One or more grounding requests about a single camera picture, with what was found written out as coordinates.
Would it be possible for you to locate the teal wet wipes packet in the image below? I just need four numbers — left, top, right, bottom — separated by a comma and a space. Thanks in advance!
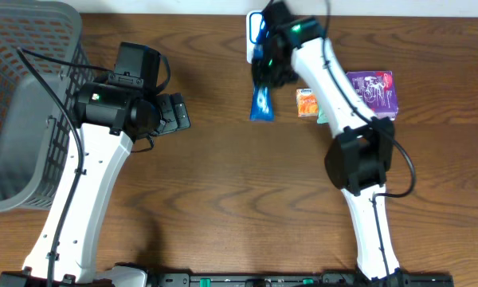
317, 107, 328, 124

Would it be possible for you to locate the blue biscuit packet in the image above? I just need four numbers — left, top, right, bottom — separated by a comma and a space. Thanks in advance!
250, 26, 275, 122

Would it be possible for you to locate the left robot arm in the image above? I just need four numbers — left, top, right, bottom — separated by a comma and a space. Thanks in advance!
0, 42, 190, 287

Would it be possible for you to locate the left black cable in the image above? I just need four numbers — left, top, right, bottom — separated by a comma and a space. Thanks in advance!
16, 46, 112, 287

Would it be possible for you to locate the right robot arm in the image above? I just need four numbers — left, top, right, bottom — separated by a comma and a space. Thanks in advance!
246, 1, 400, 286

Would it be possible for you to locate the black cable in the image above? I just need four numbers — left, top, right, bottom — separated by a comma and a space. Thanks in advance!
320, 0, 417, 280
16, 46, 112, 287

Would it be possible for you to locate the purple snack packet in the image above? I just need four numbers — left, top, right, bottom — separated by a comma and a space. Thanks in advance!
346, 71, 399, 121

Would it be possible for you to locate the grey plastic mesh basket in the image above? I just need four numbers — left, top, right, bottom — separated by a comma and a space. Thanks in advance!
0, 1, 95, 212

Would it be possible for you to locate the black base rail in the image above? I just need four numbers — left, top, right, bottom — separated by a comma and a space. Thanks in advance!
146, 272, 454, 287

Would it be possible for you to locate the orange tissue packet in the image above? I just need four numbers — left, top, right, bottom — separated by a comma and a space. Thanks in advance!
296, 88, 319, 117

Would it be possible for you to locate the right black cable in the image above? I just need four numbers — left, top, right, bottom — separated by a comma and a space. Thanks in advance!
320, 0, 417, 280

